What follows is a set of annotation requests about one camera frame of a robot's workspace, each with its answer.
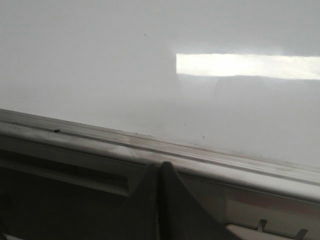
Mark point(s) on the white whiteboard with aluminium frame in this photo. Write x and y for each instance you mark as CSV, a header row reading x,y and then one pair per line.
x,y
224,89

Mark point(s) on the white marker tray under board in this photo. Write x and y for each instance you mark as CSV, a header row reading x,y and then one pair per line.
x,y
42,199

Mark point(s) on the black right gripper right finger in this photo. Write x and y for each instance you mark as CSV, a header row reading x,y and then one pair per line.
x,y
180,215

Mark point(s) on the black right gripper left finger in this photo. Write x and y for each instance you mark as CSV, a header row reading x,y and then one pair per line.
x,y
136,219

